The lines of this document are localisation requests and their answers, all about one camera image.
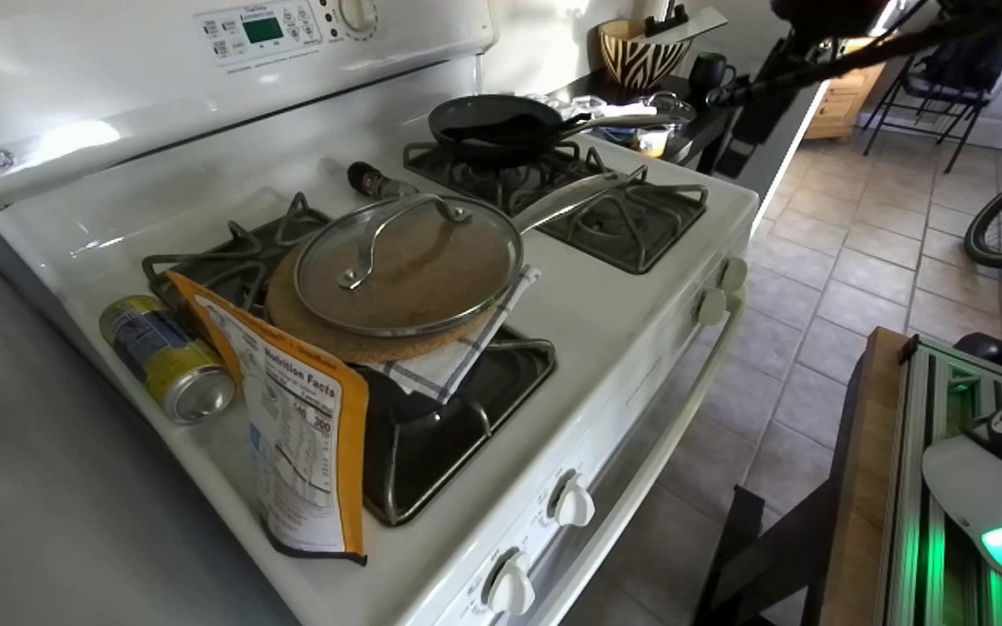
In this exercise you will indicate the orange and white snack bag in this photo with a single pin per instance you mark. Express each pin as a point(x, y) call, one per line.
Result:
point(295, 440)

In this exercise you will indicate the white flat board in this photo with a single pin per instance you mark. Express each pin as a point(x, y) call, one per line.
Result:
point(695, 27)

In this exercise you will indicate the black metal chair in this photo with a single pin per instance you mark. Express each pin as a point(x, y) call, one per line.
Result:
point(932, 106)

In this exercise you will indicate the white stove control dial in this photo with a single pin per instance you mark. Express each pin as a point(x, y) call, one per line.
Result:
point(356, 17)

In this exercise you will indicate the zebra pattern bowl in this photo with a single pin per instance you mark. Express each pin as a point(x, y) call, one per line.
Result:
point(642, 57)

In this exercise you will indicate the glass pan lid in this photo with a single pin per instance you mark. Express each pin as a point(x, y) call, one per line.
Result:
point(410, 274)

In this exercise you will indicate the black mug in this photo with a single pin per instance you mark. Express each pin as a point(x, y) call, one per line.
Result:
point(707, 74)

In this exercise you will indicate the black cast iron stove grate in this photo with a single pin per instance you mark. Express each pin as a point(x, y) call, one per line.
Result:
point(227, 262)
point(522, 180)
point(627, 229)
point(432, 447)

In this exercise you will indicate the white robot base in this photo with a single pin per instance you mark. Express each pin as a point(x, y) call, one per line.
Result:
point(991, 474)

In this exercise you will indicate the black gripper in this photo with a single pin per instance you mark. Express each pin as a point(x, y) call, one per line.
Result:
point(826, 17)

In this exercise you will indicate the white stove knob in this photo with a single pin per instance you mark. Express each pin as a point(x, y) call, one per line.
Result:
point(732, 274)
point(712, 306)
point(510, 587)
point(571, 501)

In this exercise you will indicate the wooden table board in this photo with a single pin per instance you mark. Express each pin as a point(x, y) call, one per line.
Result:
point(867, 490)

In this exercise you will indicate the aluminium frame with green light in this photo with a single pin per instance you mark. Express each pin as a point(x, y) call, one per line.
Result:
point(932, 559)

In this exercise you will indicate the white gas stove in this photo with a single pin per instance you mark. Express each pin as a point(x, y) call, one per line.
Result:
point(607, 313)

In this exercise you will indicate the yellow and blue can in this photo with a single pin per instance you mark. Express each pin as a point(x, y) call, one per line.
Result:
point(172, 360)

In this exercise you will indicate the wooden dresser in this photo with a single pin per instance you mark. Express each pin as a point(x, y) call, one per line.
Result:
point(852, 109)

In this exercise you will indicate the shiny foil wrap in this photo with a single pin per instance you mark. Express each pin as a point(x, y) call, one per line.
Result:
point(652, 132)

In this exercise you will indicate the black stand leg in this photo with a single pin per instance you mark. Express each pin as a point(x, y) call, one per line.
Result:
point(747, 569)

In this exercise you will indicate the small glass shaker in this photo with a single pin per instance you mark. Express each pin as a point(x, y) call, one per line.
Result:
point(376, 180)

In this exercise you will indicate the round cork trivet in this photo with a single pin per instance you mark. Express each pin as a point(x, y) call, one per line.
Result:
point(323, 334)

